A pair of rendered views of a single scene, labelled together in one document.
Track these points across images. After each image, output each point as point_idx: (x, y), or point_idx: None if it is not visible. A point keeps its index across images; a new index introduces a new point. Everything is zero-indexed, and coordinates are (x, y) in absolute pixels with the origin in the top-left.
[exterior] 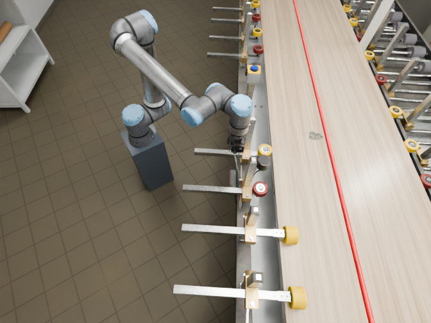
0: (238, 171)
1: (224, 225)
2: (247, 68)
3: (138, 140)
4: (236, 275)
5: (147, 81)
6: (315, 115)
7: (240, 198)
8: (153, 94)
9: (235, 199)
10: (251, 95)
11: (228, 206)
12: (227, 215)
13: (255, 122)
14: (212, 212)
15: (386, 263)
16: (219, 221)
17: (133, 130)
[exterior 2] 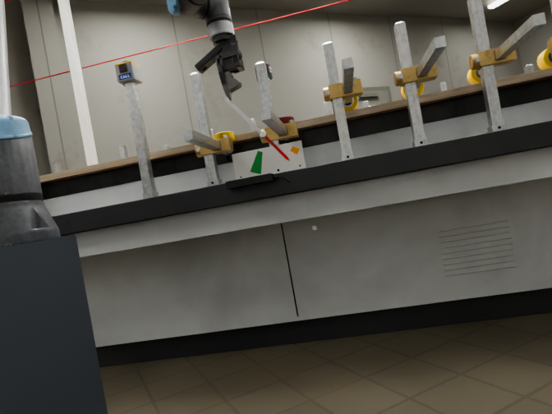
0: (252, 121)
1: (300, 372)
2: (117, 68)
3: (41, 208)
4: (405, 149)
5: (0, 49)
6: None
7: (289, 147)
8: (8, 95)
9: (279, 194)
10: (140, 107)
11: (253, 374)
12: (275, 372)
13: (201, 79)
14: (264, 389)
15: None
16: (290, 379)
17: (28, 158)
